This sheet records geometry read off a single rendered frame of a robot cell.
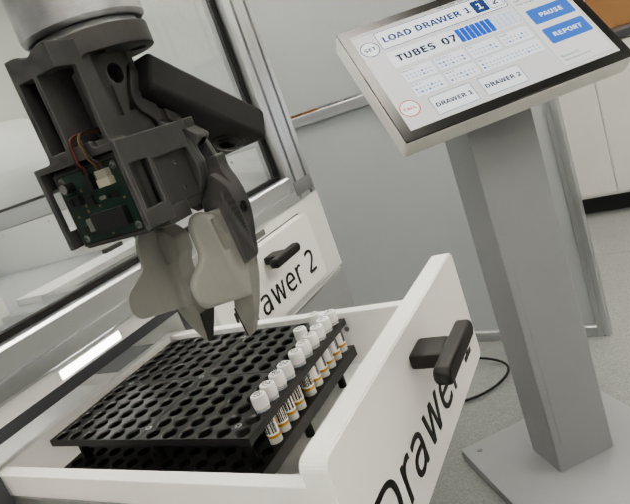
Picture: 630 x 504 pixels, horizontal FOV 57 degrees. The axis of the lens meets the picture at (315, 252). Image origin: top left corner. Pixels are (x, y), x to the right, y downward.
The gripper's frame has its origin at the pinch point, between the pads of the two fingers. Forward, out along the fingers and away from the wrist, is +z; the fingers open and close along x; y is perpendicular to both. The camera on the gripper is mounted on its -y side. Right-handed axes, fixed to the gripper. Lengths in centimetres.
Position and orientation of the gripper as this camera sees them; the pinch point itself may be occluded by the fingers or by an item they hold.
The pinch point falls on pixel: (229, 314)
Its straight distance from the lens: 42.7
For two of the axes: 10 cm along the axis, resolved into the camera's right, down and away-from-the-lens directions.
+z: 3.3, 9.1, 2.5
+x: 8.5, -1.7, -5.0
